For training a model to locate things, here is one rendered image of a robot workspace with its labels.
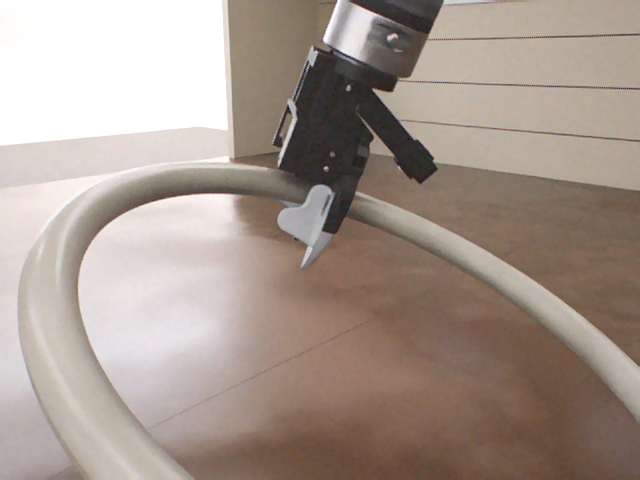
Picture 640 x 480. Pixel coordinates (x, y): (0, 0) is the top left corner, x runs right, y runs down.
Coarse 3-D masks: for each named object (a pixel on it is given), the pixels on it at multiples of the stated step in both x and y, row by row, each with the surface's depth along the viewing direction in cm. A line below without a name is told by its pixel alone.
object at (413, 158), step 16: (368, 96) 57; (368, 112) 58; (384, 112) 58; (384, 128) 59; (400, 128) 59; (384, 144) 60; (400, 144) 60; (416, 144) 60; (400, 160) 60; (416, 160) 61; (432, 160) 62; (416, 176) 61
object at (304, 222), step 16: (320, 192) 60; (288, 208) 60; (304, 208) 60; (320, 208) 61; (288, 224) 60; (304, 224) 61; (320, 224) 61; (304, 240) 61; (320, 240) 61; (304, 256) 64
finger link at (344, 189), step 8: (352, 168) 58; (360, 168) 59; (344, 176) 58; (352, 176) 58; (336, 184) 60; (344, 184) 58; (352, 184) 58; (336, 192) 59; (344, 192) 58; (352, 192) 58; (336, 200) 59; (344, 200) 59; (352, 200) 59; (336, 208) 59; (344, 208) 59; (328, 216) 60; (336, 216) 59; (344, 216) 59; (328, 224) 60; (336, 224) 60; (328, 232) 60; (336, 232) 60
